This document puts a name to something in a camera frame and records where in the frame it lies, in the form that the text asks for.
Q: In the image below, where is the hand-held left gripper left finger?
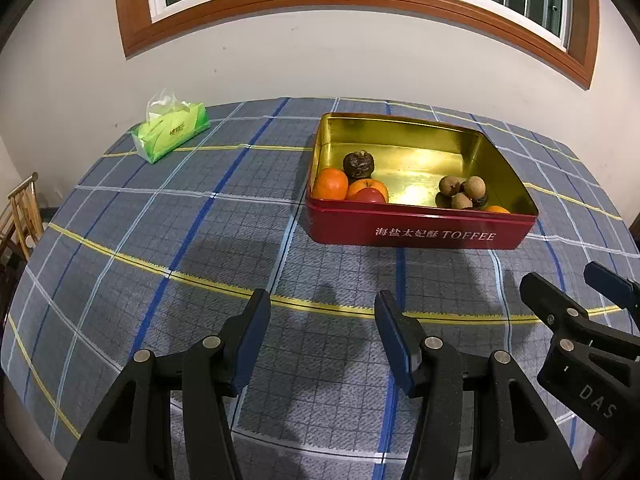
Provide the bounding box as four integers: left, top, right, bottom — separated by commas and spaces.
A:
61, 288, 272, 480

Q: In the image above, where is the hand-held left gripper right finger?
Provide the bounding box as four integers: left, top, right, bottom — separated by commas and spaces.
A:
374, 289, 583, 480

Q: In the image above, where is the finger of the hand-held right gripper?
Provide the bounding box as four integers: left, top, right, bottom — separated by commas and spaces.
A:
519, 271, 640, 361
583, 261, 640, 321

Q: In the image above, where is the red tin box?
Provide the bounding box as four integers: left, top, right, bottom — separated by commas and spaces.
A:
306, 112, 539, 251

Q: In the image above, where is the grey plaid tablecloth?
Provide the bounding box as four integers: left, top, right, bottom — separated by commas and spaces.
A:
0, 96, 640, 480

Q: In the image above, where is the green tissue pack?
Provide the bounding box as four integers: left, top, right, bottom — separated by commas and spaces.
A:
131, 87, 212, 165

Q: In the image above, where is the wooden chair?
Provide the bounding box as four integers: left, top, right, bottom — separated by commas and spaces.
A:
0, 172, 45, 281

